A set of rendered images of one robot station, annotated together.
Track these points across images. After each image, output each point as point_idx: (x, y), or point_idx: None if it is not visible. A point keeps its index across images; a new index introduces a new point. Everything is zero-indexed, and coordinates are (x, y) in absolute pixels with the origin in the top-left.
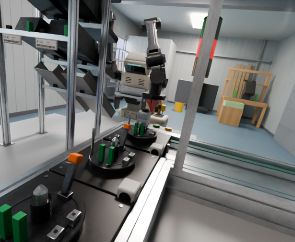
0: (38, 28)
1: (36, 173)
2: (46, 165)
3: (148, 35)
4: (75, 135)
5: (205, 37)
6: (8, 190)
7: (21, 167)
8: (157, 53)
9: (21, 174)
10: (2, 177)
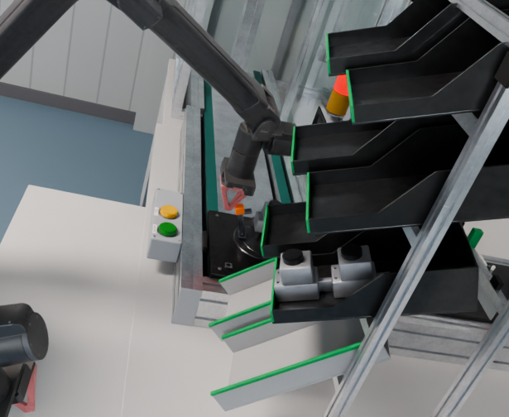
0: (453, 236)
1: (432, 318)
2: (418, 319)
3: (223, 59)
4: (242, 415)
5: None
6: (458, 322)
7: (398, 410)
8: (274, 100)
9: (443, 328)
10: (425, 412)
